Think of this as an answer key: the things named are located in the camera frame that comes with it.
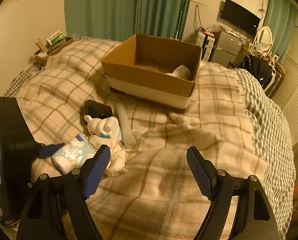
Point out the beige plaid blanket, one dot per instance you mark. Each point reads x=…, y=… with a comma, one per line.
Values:
x=164, y=142

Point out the green white book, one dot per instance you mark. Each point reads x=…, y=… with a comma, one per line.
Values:
x=55, y=38

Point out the black square case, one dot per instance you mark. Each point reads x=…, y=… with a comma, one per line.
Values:
x=96, y=109

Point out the white mesh sock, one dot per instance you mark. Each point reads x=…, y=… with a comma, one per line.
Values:
x=181, y=72

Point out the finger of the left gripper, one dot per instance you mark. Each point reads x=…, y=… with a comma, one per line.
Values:
x=48, y=150

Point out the silver mini fridge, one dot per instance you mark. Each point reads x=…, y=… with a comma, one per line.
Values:
x=225, y=48

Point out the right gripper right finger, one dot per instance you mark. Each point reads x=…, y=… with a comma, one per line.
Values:
x=254, y=218

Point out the green checkered bedsheet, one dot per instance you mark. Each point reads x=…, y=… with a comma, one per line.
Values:
x=269, y=129

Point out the blue tissue pack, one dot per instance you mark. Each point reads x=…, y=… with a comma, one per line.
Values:
x=73, y=154

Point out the white rabbit figurine bottle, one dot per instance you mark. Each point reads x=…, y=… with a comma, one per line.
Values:
x=105, y=128

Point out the cream lace scrunchie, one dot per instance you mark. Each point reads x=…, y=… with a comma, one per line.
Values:
x=117, y=164

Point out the large green curtain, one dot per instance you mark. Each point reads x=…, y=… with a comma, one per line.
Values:
x=118, y=20

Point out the white cylindrical tube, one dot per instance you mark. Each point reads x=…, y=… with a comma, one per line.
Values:
x=127, y=135

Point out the brown cardboard box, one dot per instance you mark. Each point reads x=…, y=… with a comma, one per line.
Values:
x=139, y=65

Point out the small green curtain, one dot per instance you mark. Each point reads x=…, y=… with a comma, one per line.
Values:
x=281, y=19

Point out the bedside cardboard box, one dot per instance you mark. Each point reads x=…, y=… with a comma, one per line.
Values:
x=41, y=55

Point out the white suitcase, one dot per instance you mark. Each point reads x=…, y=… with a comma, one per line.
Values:
x=205, y=39

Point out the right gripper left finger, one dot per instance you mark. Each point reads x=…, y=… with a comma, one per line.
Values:
x=52, y=196

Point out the black wall television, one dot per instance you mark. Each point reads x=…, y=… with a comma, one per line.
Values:
x=240, y=17

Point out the black jacket on chair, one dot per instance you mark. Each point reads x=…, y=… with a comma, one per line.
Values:
x=258, y=68

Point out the white oval vanity mirror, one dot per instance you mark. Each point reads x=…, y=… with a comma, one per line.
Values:
x=263, y=41

